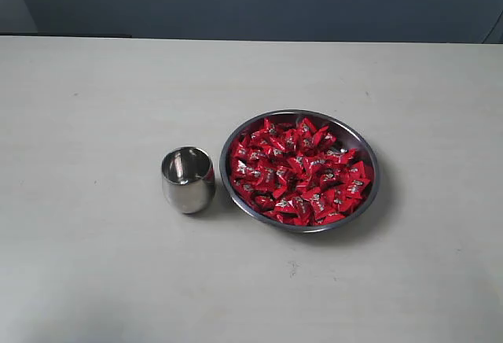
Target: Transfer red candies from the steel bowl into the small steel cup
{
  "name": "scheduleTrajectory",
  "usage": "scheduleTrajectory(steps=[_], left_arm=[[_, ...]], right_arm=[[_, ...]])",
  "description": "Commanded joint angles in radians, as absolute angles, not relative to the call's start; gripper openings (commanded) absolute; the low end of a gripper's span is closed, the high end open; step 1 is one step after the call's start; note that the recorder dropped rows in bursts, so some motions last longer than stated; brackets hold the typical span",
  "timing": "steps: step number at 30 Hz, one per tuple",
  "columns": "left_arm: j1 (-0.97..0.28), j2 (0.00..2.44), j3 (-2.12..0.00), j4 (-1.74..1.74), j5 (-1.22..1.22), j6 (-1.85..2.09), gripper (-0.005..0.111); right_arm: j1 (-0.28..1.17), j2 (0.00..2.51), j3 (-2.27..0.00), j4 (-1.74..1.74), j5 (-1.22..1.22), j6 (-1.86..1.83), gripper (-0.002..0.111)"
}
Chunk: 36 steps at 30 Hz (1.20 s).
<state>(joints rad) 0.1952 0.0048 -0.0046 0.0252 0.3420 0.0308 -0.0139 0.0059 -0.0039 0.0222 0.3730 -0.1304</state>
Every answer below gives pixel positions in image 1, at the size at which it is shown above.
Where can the red wrapped candy left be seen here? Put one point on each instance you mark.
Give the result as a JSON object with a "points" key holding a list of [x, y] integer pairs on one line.
{"points": [[240, 170]]}

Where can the red wrapped candy centre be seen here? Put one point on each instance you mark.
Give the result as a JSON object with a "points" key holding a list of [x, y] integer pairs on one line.
{"points": [[309, 165]]}

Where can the stainless steel cup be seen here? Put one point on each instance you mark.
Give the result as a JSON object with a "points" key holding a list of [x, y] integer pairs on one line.
{"points": [[188, 179]]}

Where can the red wrapped candy top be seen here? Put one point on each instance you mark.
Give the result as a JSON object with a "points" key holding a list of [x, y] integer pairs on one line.
{"points": [[305, 128]]}

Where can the red wrapped candy right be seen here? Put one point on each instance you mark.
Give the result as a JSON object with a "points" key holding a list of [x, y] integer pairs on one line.
{"points": [[355, 188]]}

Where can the red wrapped candy front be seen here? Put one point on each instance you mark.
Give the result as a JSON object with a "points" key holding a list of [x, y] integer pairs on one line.
{"points": [[293, 211]]}

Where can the red wrapped candy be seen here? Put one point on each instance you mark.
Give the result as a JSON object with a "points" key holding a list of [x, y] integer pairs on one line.
{"points": [[240, 170], [293, 211], [355, 188], [309, 165], [305, 128]]}

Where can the metal bowl of red candies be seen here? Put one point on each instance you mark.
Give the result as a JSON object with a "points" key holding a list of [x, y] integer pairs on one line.
{"points": [[270, 142]]}

